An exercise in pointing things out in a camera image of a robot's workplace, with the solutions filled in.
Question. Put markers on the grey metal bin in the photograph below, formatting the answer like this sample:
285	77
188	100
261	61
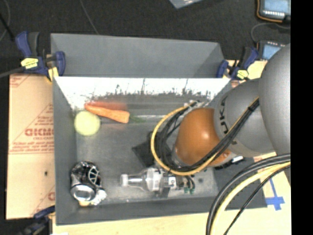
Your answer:
117	153

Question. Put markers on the orange toy carrot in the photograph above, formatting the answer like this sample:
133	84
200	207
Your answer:
110	114

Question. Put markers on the yellow-green ball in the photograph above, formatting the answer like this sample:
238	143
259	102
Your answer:
87	123

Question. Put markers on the brown cardboard board, red print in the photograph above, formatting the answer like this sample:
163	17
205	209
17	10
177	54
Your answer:
29	121

